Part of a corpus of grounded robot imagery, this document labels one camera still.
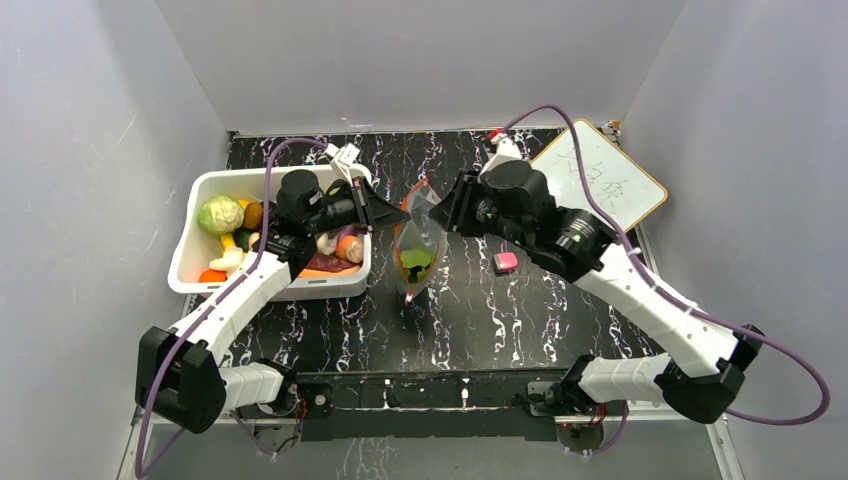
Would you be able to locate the green leafy vegetable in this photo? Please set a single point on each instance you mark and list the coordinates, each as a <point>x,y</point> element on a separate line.
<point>415,263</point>

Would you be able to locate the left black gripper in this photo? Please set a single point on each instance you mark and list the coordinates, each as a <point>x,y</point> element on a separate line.
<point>372,211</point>

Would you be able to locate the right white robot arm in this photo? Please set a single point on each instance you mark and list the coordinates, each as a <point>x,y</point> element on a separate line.
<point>701,368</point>

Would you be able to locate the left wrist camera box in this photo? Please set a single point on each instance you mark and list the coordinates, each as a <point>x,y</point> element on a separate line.
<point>342,159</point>

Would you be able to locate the pale green cabbage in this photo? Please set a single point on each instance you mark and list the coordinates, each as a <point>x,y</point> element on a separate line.
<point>220,214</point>

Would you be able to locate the clear zip top bag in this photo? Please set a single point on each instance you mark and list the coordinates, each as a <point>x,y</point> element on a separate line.
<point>420,231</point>

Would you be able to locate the small pink eraser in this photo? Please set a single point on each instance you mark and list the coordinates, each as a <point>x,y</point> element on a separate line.
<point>505,262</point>

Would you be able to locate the small whiteboard yellow frame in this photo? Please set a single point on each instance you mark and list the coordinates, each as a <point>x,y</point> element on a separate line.
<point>617,184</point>

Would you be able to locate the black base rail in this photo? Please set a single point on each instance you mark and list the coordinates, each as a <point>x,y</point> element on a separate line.
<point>418,404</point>

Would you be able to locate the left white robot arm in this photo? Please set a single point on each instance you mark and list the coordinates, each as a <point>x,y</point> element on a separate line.
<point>212,338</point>

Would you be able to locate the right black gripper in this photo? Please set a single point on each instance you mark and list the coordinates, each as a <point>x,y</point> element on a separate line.
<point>465,204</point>

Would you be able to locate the white plastic bin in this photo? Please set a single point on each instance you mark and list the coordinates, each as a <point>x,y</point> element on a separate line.
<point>197,248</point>

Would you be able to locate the white mushroom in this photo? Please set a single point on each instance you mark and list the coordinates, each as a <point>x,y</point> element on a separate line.
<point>229,261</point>

